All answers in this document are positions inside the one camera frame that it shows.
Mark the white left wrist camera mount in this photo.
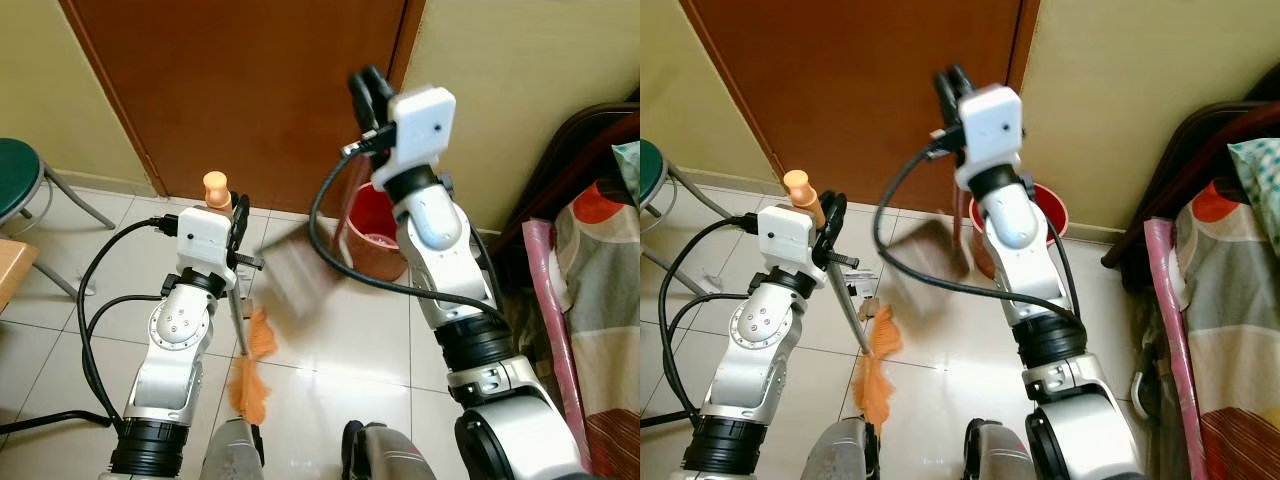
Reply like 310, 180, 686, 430
756, 204, 828, 278
176, 206, 237, 277

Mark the grey left robot leg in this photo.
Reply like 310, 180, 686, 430
799, 417, 883, 480
199, 417, 267, 480

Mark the green round stool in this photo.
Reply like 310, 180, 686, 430
640, 140, 738, 293
0, 138, 117, 298

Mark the brown wooden door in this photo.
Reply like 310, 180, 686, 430
58, 0, 428, 217
678, 0, 1043, 207

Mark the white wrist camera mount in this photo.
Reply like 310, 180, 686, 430
756, 204, 828, 278
953, 84, 1032, 192
386, 86, 458, 192
176, 206, 237, 277

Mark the brown long-handled dustpan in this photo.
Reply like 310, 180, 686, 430
257, 130, 373, 323
884, 128, 973, 293

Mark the pink rolled mat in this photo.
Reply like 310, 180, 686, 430
521, 218, 593, 473
1142, 216, 1213, 480

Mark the orange bristle broom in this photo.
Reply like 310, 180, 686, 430
782, 169, 907, 433
202, 171, 279, 427

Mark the grey right robot leg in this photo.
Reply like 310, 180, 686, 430
963, 418, 1033, 480
341, 419, 438, 480

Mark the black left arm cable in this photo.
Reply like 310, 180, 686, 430
77, 213, 182, 433
658, 211, 763, 421

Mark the light wooden table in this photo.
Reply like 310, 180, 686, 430
0, 239, 40, 313

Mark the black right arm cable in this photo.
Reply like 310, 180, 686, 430
873, 128, 1086, 323
309, 128, 504, 323

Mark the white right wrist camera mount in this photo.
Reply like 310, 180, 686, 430
386, 86, 458, 192
953, 84, 1032, 192

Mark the patterned grey orange bedsheet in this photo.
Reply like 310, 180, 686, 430
553, 178, 641, 480
1173, 178, 1280, 480

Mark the red plastic bucket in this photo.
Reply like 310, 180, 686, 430
966, 182, 1070, 282
344, 182, 409, 284

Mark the grey robot leg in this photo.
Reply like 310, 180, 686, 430
199, 417, 267, 480
963, 418, 1033, 480
341, 419, 438, 480
799, 417, 883, 480

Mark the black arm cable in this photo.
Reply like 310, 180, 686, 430
309, 128, 504, 323
77, 213, 182, 433
873, 128, 1086, 323
658, 211, 763, 421

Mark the green checked pillow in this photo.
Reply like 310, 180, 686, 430
611, 140, 641, 204
1227, 137, 1280, 256

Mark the dark wooden bed frame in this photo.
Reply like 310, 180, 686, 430
488, 88, 641, 263
1100, 66, 1280, 268

